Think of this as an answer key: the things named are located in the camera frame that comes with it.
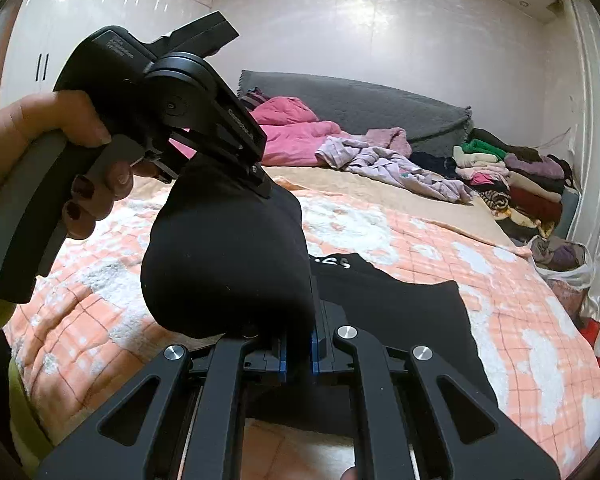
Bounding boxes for black sweater orange cuffs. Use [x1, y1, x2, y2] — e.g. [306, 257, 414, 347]
[139, 159, 499, 436]

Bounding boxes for plastic bag of clothes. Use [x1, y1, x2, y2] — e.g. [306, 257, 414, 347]
[528, 236, 595, 290]

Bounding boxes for stack of folded clothes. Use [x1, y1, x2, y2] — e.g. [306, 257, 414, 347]
[407, 128, 579, 243]

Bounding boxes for right hand thumb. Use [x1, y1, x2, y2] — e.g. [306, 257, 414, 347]
[340, 467, 358, 480]

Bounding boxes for left hand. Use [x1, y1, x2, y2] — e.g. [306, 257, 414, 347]
[0, 90, 158, 240]

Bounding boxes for striped dark pillow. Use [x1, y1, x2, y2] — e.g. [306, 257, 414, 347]
[238, 87, 270, 112]

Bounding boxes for pink quilt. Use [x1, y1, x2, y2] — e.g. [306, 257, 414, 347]
[168, 95, 351, 168]

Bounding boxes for white wardrobe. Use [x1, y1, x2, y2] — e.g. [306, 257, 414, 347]
[0, 0, 212, 107]

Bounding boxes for orange white plaid blanket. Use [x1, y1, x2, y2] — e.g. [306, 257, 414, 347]
[4, 184, 600, 474]

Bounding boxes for green fleece garment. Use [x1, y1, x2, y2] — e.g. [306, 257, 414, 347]
[0, 300, 53, 479]

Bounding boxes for red item by bed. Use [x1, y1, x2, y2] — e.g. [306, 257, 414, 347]
[576, 316, 600, 376]

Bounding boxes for lilac crumpled garment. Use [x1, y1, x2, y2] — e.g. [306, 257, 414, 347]
[315, 136, 472, 204]

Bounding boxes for grey headboard cushion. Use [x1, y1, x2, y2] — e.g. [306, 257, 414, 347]
[238, 70, 474, 156]

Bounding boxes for beige bed sheet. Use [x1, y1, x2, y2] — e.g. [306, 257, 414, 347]
[128, 164, 531, 274]

